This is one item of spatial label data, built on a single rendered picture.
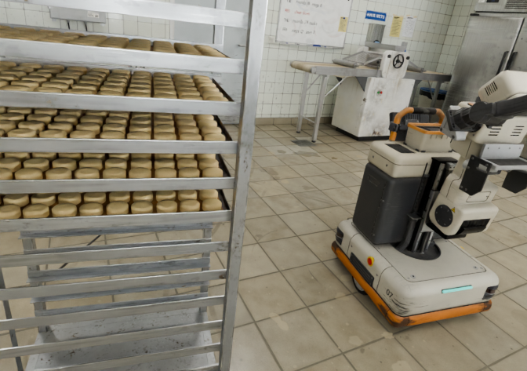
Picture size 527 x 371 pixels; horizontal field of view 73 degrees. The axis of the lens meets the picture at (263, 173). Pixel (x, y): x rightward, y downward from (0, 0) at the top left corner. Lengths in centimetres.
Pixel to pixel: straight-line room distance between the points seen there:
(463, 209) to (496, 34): 395
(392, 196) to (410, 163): 19
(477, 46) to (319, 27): 206
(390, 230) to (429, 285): 33
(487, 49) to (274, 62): 271
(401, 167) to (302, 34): 360
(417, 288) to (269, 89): 375
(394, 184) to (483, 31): 397
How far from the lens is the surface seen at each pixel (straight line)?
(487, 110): 150
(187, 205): 91
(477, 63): 559
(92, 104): 78
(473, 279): 211
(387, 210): 193
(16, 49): 79
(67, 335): 166
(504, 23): 550
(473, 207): 184
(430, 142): 197
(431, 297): 194
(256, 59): 75
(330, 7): 541
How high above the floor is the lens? 132
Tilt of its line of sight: 23 degrees down
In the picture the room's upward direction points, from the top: 7 degrees clockwise
